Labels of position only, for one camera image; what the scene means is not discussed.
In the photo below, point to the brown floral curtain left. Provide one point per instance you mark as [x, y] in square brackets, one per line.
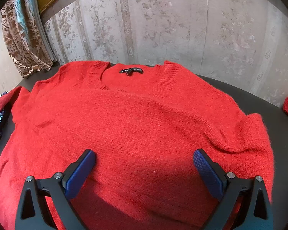
[23, 38]

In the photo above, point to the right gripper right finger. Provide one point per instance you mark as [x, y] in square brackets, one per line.
[255, 210]

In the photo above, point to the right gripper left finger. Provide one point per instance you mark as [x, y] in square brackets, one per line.
[33, 211]

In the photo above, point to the bright red fuzzy sweater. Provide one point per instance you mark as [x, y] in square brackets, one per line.
[144, 128]

